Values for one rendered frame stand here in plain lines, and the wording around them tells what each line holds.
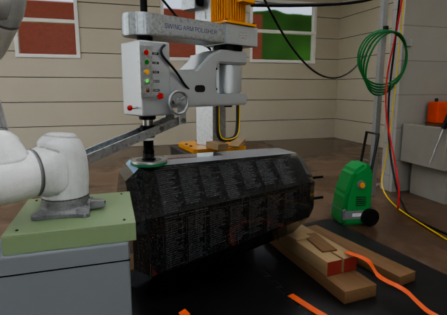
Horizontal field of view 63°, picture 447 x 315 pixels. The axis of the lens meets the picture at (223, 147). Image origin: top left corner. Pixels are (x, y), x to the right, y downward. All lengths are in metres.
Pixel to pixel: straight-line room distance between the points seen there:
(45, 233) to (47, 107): 7.17
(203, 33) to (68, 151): 1.35
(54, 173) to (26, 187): 0.09
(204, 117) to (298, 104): 6.33
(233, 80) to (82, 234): 1.65
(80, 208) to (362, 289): 1.76
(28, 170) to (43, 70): 7.14
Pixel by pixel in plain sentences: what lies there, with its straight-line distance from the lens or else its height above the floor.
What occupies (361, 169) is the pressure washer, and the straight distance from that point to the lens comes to 3.61.
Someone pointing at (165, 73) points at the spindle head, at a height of 1.36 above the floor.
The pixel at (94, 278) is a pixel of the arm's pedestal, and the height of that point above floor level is 0.69.
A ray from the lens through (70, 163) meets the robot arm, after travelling 1.28.
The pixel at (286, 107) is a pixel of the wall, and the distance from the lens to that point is 9.24.
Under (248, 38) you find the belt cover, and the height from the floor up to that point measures 1.61.
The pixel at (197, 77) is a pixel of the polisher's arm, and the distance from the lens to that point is 2.33.
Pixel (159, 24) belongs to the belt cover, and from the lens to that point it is 2.19.
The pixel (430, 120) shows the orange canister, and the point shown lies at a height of 0.89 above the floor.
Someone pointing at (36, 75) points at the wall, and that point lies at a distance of 8.35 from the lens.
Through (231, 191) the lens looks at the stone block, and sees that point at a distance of 2.25.
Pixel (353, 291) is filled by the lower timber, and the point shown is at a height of 0.09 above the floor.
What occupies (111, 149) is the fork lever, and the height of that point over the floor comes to 0.95.
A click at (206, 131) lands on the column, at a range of 3.20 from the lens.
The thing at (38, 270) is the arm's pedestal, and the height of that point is 0.75.
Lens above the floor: 1.28
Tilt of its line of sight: 9 degrees down
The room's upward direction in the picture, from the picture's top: straight up
